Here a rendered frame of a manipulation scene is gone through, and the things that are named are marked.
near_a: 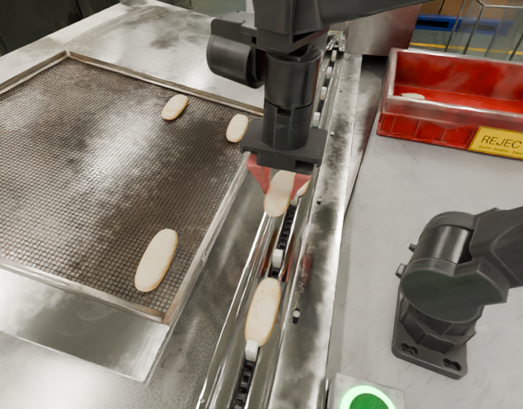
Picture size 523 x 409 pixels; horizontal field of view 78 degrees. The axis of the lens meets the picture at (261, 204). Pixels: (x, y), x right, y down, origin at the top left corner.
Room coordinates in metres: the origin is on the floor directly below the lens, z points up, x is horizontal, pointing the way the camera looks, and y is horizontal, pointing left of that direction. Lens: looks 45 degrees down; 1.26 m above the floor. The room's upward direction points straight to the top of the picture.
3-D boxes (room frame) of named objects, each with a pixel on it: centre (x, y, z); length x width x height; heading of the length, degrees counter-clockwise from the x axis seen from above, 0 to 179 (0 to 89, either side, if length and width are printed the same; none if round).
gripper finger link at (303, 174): (0.34, -0.03, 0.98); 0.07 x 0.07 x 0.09; 75
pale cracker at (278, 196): (0.35, -0.03, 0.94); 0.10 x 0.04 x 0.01; 165
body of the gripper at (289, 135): (0.34, -0.03, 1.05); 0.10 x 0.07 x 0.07; 75
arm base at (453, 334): (0.20, -0.23, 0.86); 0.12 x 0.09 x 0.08; 158
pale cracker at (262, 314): (0.20, 0.00, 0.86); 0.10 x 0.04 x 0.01; 165
